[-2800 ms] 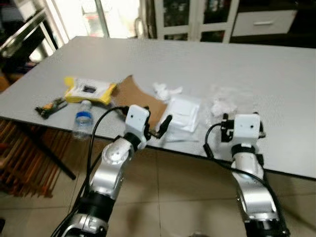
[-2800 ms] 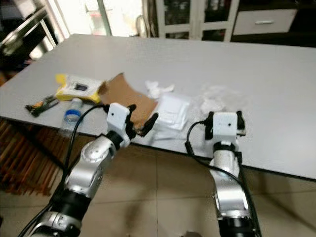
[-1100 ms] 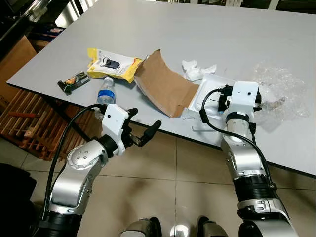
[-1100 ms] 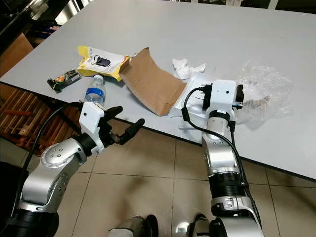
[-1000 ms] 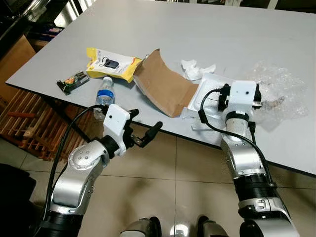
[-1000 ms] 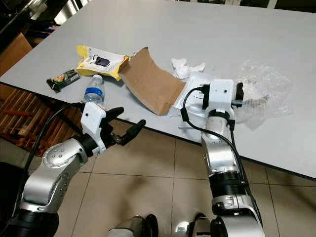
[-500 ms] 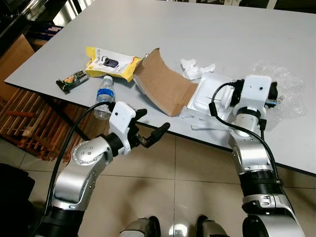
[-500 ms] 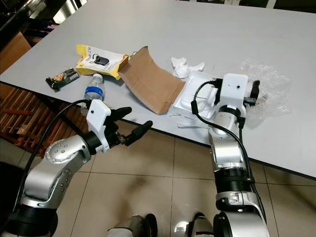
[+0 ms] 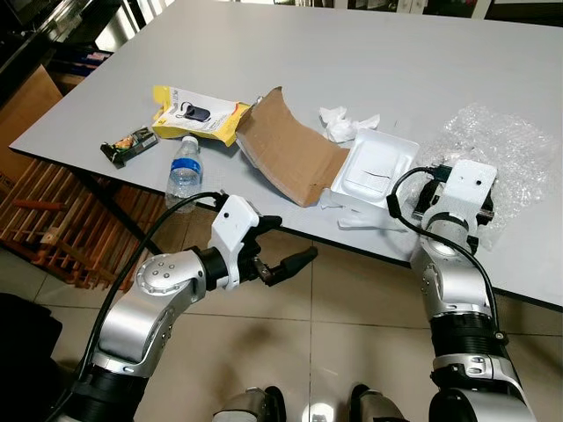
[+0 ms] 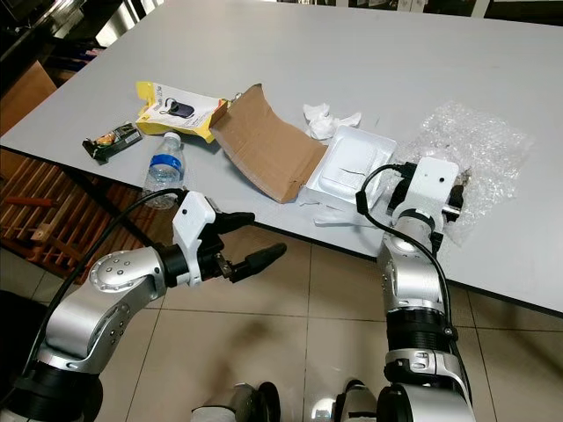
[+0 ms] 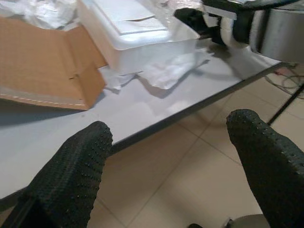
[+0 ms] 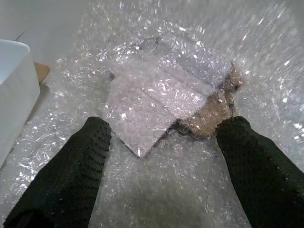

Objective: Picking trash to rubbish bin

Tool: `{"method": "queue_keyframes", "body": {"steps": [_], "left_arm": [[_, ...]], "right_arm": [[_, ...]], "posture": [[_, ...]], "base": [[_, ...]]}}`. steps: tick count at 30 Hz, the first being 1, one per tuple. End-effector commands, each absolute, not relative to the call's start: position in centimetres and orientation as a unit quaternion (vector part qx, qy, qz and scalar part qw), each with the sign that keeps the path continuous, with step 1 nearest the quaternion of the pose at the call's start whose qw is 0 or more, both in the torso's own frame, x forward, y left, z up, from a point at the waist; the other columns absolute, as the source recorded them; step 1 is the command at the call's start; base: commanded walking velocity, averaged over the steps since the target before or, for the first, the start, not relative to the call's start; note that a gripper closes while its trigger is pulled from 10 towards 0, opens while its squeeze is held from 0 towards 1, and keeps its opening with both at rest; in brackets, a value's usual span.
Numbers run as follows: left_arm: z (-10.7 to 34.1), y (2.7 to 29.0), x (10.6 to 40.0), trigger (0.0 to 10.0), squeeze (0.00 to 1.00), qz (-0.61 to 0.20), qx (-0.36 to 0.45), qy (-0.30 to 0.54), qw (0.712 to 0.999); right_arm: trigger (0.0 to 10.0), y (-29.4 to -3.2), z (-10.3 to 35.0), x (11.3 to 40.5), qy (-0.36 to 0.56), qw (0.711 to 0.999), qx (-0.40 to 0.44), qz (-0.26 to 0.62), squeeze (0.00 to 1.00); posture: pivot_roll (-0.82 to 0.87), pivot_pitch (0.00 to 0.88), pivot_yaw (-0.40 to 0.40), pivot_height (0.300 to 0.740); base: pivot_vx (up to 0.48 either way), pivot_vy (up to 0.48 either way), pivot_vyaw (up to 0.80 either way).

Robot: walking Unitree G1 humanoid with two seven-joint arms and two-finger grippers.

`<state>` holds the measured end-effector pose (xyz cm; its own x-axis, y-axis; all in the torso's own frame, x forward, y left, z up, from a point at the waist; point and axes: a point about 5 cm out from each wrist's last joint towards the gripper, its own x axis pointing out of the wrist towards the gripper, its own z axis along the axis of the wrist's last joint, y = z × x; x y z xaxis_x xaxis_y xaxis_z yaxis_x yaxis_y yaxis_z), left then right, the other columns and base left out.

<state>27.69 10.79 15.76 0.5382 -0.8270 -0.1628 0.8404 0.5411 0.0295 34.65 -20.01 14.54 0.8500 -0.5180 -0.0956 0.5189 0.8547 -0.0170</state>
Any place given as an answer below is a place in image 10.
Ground brown torn cardboard piece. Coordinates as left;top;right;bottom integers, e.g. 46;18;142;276
211;84;328;204

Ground clear plastic water bottle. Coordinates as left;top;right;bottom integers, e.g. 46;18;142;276
143;132;187;210

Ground white plastic tray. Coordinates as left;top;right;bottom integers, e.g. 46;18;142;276
303;126;397;208

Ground robot right leg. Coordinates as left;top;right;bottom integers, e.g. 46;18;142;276
334;378;384;422

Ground crumpled white tissue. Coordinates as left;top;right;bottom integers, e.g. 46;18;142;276
303;103;363;142

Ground dark metal shelf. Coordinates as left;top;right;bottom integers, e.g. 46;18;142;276
0;0;168;64

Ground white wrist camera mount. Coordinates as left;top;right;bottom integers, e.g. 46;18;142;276
172;189;223;287
391;156;464;239

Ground black table leg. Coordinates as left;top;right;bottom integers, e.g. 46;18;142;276
65;165;135;244

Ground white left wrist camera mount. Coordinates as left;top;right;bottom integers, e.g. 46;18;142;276
172;189;223;287

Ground brown cardboard box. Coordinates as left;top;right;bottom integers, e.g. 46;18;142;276
0;60;58;138

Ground white paper scrap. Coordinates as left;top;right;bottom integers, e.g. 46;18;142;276
297;189;370;226

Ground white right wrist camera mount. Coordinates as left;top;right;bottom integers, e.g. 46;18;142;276
391;156;464;239

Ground clear bubble wrap sheet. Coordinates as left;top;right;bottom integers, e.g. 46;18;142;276
409;99;535;244

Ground yellow product package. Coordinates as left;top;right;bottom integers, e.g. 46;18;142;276
135;81;232;143

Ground robot leg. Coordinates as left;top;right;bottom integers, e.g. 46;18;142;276
334;378;384;422
194;382;282;422

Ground dark snack bar wrapper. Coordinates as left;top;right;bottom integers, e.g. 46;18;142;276
82;123;144;164

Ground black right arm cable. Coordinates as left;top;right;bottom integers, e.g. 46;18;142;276
355;162;460;346

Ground wooden slatted rack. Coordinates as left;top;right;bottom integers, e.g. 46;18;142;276
0;149;143;266

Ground robot left leg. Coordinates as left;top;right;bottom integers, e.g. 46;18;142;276
194;382;282;422

